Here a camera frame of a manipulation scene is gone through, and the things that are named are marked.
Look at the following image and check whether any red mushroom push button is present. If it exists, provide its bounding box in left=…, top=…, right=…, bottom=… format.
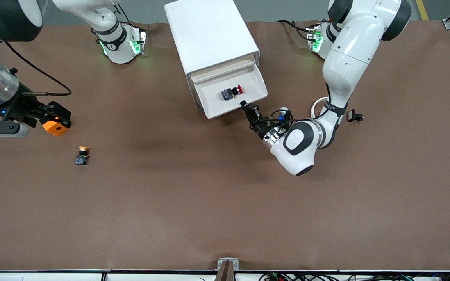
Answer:
left=221, top=84, right=244, bottom=101

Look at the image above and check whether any yellow mushroom push button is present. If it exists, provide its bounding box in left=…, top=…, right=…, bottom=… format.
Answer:
left=75, top=146, right=91, bottom=166

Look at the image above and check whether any orange box with hole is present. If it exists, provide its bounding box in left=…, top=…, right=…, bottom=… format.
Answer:
left=41, top=119, right=71, bottom=137

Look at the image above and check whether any white curved plastic piece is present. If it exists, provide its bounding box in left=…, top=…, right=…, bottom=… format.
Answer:
left=311, top=97, right=329, bottom=118

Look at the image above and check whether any large table cover mat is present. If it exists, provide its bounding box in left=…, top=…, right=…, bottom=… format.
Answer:
left=0, top=21, right=450, bottom=272

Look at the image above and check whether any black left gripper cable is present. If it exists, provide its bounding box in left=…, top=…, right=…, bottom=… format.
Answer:
left=248, top=109, right=294, bottom=132

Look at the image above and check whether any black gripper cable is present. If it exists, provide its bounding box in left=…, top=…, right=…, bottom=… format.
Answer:
left=248, top=109, right=294, bottom=132
left=4, top=41, right=72, bottom=96

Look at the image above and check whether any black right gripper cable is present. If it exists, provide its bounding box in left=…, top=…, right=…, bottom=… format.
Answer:
left=4, top=41, right=72, bottom=96

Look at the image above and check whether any black base cable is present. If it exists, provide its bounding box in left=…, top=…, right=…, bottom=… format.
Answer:
left=112, top=3, right=131, bottom=25
left=277, top=20, right=316, bottom=42

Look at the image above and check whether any grey metal bracket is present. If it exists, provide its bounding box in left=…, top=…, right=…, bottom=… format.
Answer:
left=217, top=258, right=239, bottom=270

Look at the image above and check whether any brown camera post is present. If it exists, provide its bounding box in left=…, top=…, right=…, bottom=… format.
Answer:
left=215, top=261, right=236, bottom=281

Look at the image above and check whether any white table edge rail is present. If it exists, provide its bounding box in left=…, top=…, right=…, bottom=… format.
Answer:
left=0, top=269, right=450, bottom=281

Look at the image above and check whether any black cable bundle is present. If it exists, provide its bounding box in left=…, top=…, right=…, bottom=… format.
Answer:
left=259, top=272, right=450, bottom=281

